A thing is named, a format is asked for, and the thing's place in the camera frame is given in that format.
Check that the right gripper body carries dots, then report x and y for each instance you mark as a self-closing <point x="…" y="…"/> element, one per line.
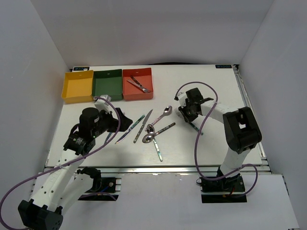
<point x="188" y="112"/>

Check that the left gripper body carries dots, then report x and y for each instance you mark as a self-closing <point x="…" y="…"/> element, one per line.
<point x="106" y="122"/>

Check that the green handled knife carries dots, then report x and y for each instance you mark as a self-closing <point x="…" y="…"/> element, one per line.
<point x="130" y="129"/>

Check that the green handled fork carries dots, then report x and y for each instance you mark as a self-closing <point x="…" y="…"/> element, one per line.
<point x="194" y="127"/>

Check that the pink handled knife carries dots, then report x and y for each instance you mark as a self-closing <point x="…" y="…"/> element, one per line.
<point x="108" y="137"/>

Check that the mosaic handled knife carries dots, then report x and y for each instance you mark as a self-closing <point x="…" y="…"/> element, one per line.
<point x="142" y="127"/>

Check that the pink handled spoon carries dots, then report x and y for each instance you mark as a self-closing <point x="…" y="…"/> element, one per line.
<point x="167" y="111"/>

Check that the green handled spoon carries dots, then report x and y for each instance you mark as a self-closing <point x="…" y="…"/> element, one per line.
<point x="148" y="138"/>

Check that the mosaic handled spoon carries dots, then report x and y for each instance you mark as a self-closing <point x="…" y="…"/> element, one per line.
<point x="154" y="141"/>

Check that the pink handled fork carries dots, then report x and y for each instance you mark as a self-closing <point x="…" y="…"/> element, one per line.
<point x="145" y="90"/>

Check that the mosaic handled fork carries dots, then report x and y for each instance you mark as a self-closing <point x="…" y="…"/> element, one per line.
<point x="135" y="80"/>

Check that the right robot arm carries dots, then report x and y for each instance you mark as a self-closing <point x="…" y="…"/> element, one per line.
<point x="241" y="129"/>

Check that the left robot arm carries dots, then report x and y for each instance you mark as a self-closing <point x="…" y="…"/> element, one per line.
<point x="66" y="184"/>

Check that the yellow container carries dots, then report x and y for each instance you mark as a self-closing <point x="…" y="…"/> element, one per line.
<point x="77" y="87"/>

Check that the green container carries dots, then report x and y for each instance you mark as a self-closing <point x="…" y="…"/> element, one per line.
<point x="108" y="82"/>

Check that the red container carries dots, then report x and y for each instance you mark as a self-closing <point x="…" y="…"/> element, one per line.
<point x="144" y="77"/>

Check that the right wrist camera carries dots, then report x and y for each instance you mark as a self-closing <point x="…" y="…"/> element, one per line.
<point x="182" y="104"/>

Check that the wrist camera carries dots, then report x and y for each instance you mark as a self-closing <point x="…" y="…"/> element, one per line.
<point x="182" y="104"/>
<point x="101" y="103"/>

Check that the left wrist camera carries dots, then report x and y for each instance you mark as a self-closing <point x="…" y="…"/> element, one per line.
<point x="101" y="103"/>

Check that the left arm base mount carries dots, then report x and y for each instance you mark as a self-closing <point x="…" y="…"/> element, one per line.
<point x="90" y="185"/>

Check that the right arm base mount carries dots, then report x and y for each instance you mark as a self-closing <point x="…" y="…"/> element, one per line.
<point x="227" y="190"/>

